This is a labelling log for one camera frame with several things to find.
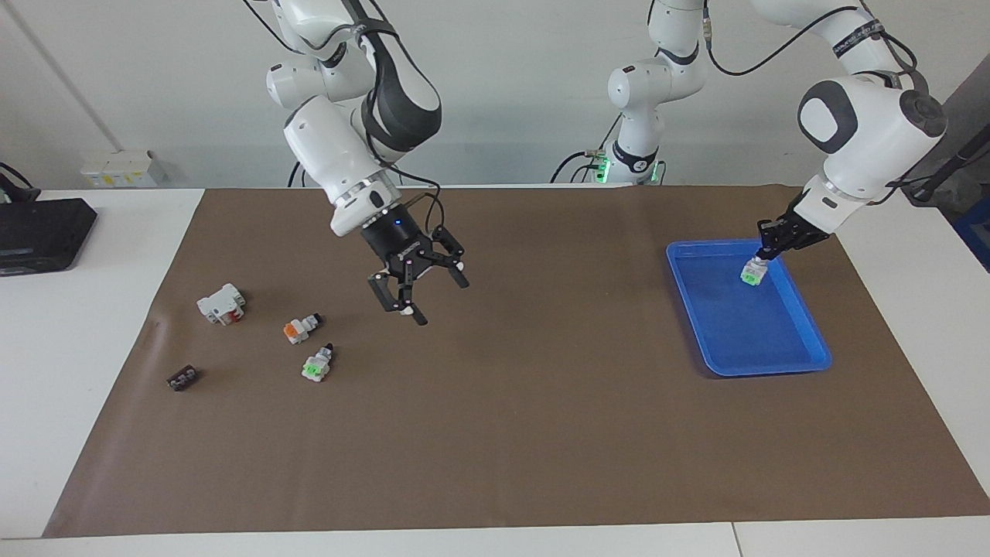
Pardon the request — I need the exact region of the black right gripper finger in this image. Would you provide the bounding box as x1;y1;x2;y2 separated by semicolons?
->
425;227;470;290
368;267;428;326

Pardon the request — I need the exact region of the blue plastic tray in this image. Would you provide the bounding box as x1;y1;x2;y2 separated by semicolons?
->
666;238;834;378

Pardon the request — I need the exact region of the brown table mat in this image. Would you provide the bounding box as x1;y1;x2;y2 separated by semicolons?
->
43;186;990;538

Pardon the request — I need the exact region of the white circuit breaker red lever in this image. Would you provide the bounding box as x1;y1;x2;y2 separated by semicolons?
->
196;283;248;326

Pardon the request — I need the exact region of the black tripod stand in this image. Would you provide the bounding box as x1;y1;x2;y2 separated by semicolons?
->
901;124;990;206

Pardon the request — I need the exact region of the blue crate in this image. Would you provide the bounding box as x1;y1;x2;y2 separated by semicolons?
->
953;197;990;273

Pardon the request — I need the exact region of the black electronics box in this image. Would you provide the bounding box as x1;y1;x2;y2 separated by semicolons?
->
0;198;99;277

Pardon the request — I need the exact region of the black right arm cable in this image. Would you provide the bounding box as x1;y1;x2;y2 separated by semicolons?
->
240;0;447;237

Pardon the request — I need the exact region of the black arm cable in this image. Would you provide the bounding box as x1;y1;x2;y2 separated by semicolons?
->
704;0;929;186
240;0;447;237

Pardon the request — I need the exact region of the white selector switch orange block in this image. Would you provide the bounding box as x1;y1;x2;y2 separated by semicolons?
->
282;313;323;345

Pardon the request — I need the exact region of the white selector switch green block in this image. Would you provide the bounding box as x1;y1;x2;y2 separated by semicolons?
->
301;343;335;383

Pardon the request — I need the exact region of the black left base cable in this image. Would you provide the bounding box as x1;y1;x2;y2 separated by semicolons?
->
551;116;623;185

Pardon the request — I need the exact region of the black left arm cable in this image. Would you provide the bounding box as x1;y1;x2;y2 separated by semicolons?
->
704;0;929;186

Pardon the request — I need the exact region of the white wall socket box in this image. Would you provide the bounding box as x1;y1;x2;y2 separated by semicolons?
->
81;150;167;189

